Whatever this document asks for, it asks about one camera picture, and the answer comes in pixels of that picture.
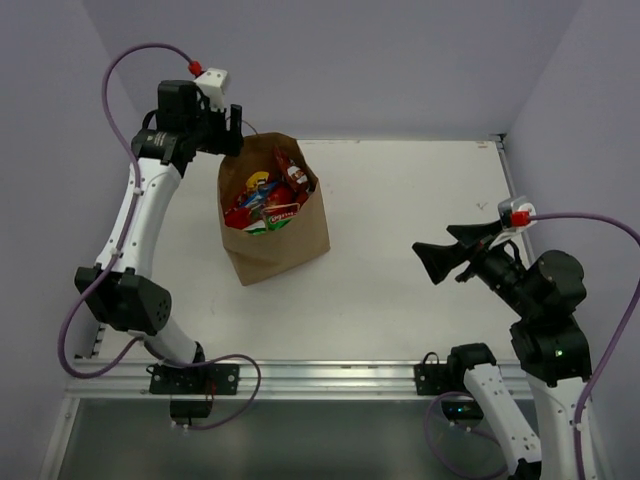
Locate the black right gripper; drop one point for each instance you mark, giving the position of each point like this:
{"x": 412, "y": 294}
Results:
{"x": 441, "y": 258}

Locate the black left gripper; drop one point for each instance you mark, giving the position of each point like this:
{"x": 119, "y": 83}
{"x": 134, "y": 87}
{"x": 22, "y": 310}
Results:
{"x": 223, "y": 132}

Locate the yellow M&M's packet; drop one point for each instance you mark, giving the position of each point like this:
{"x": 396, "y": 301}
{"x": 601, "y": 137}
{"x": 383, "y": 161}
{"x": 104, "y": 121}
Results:
{"x": 257, "y": 180}

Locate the brown paper bag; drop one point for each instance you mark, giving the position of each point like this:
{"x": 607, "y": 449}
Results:
{"x": 256, "y": 258}

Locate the blue M&M's packet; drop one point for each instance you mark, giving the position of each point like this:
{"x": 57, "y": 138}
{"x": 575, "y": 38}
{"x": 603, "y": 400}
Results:
{"x": 254, "y": 198}

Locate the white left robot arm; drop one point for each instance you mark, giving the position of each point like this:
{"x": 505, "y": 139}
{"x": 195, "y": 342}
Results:
{"x": 190, "y": 117}

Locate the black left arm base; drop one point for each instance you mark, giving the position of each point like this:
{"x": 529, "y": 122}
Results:
{"x": 192, "y": 390}

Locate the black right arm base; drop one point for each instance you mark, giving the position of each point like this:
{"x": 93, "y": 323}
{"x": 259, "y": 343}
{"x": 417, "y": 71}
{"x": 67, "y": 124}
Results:
{"x": 432, "y": 378}

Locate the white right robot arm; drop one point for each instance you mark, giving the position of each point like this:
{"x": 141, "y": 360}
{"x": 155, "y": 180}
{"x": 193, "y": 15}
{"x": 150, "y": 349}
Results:
{"x": 551, "y": 349}

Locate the dark red Dove chocolate bag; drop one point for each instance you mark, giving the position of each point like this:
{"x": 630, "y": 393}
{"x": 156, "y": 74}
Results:
{"x": 295, "y": 176}

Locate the red Doritos bag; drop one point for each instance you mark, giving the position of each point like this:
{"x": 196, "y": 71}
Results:
{"x": 280, "y": 156}

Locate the red snack bag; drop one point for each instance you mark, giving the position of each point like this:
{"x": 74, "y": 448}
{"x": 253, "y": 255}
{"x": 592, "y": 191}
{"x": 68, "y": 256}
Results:
{"x": 240, "y": 218}

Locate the green Chuba cassava bag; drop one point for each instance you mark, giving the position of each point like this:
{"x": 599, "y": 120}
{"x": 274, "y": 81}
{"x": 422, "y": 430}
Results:
{"x": 273, "y": 218}

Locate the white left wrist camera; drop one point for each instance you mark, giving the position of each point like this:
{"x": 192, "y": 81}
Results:
{"x": 213, "y": 84}

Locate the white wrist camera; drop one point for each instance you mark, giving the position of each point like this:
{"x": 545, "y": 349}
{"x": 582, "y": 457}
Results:
{"x": 213, "y": 84}
{"x": 516, "y": 214}

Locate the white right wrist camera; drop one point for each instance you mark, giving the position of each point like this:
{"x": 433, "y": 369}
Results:
{"x": 516, "y": 214}

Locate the aluminium front mounting rail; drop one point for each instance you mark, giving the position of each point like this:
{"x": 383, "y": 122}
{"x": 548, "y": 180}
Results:
{"x": 280, "y": 380}

